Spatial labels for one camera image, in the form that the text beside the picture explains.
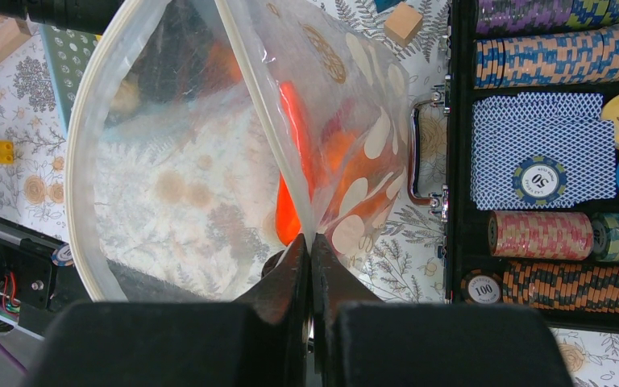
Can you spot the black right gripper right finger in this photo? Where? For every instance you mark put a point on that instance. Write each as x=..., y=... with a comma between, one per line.
x=359, y=340

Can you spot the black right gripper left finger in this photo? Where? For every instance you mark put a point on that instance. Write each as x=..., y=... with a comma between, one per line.
x=259, y=339

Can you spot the orange toy carrot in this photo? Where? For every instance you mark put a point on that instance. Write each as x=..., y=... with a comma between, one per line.
x=319, y=157

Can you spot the clear polka dot zip bag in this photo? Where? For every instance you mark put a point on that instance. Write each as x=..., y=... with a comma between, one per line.
x=177, y=140

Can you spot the pink chip roll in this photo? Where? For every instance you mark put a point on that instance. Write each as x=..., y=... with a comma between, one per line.
x=540, y=235

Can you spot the blue fifty poker chip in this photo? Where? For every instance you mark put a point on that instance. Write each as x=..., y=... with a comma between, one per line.
x=539, y=180

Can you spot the black poker chip case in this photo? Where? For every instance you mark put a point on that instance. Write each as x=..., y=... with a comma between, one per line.
x=465, y=244

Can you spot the blue playing card deck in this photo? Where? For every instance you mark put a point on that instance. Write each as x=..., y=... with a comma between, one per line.
x=566, y=127

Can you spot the orange black chip roll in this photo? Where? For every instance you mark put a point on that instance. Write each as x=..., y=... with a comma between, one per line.
x=569, y=287

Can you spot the wooden block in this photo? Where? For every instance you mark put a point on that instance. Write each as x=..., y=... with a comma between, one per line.
x=403, y=24

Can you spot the blue perforated plastic basket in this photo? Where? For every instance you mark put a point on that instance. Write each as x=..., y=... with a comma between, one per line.
x=67, y=54

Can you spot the purple chip roll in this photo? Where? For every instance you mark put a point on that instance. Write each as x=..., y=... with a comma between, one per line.
x=523, y=17

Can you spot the blue orange chip roll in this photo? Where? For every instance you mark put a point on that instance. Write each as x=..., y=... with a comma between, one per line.
x=556, y=59

